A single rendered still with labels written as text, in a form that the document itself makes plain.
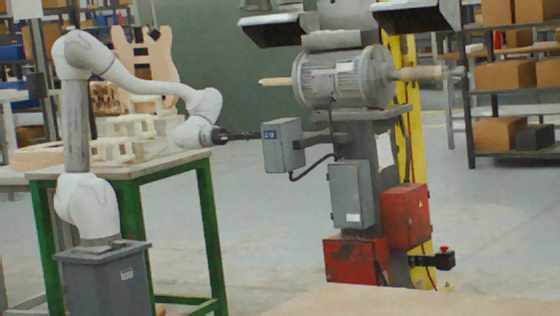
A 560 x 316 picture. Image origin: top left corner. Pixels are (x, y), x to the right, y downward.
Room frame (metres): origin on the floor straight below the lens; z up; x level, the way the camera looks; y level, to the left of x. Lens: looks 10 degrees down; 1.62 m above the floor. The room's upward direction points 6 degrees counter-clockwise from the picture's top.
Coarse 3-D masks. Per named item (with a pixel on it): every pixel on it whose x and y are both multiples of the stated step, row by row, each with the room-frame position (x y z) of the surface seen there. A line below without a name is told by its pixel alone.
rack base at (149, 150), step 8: (120, 144) 5.15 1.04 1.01; (136, 144) 5.10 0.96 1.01; (144, 144) 5.09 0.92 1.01; (152, 144) 5.13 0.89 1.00; (160, 144) 5.17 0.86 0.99; (112, 152) 5.18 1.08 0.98; (120, 152) 5.15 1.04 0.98; (136, 152) 5.10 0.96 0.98; (144, 152) 5.08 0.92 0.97; (152, 152) 5.12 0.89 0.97; (160, 152) 5.17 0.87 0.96; (168, 152) 5.21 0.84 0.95
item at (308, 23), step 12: (300, 12) 4.81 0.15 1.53; (312, 12) 4.81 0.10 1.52; (240, 24) 4.85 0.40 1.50; (252, 24) 4.81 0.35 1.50; (264, 24) 5.02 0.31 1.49; (276, 24) 4.99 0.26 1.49; (288, 24) 4.95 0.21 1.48; (300, 24) 4.73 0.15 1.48; (312, 24) 4.80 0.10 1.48; (252, 36) 4.94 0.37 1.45; (264, 36) 5.01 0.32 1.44; (276, 36) 4.99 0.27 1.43; (288, 36) 4.96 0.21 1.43; (300, 36) 4.93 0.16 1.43; (264, 48) 5.00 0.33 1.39
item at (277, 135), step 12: (276, 120) 4.51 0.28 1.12; (288, 120) 4.47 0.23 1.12; (300, 120) 4.53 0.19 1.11; (264, 132) 4.44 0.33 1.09; (276, 132) 4.41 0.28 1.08; (288, 132) 4.45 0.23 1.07; (300, 132) 4.52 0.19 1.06; (264, 144) 4.44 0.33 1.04; (276, 144) 4.42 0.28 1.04; (288, 144) 4.44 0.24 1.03; (264, 156) 4.45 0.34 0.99; (276, 156) 4.42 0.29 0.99; (288, 156) 4.43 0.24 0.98; (300, 156) 4.50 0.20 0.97; (324, 156) 4.50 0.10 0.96; (336, 156) 4.50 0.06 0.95; (276, 168) 4.42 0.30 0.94; (288, 168) 4.42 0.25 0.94; (312, 168) 4.51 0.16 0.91
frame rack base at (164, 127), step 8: (160, 120) 5.22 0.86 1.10; (168, 120) 5.24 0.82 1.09; (176, 120) 5.28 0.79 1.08; (184, 120) 5.33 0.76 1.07; (128, 128) 5.33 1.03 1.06; (144, 128) 5.28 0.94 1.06; (160, 128) 5.23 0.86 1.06; (168, 128) 5.23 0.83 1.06; (128, 136) 5.34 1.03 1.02; (160, 136) 5.23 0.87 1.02; (168, 136) 5.23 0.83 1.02; (168, 144) 5.22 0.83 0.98; (176, 152) 5.26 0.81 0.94
